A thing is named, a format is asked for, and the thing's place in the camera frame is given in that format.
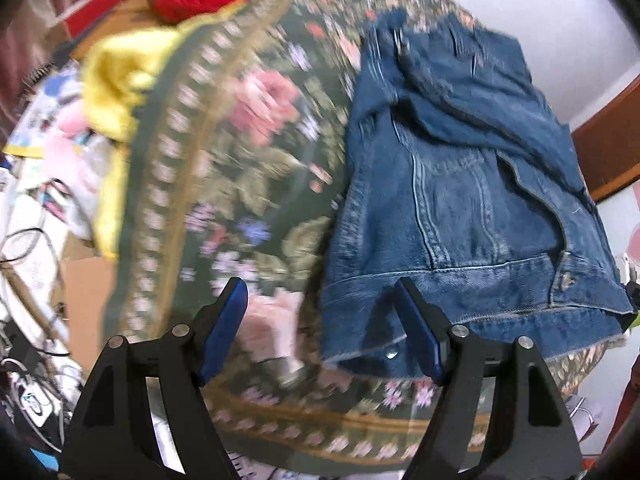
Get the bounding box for blue denim jacket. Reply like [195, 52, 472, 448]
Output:
[320, 9, 637, 379]

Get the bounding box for brown wooden door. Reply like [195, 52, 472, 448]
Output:
[572, 77, 640, 203]

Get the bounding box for green floral bedspread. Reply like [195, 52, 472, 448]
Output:
[104, 0, 608, 476]

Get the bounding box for yellow blanket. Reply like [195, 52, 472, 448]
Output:
[80, 0, 246, 262]

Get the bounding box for red box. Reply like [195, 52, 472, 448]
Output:
[60, 0, 122, 38]

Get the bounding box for brown wooden board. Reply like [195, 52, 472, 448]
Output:
[70, 0, 162, 61]

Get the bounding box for striped pink curtain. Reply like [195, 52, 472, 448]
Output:
[1, 0, 80, 132]

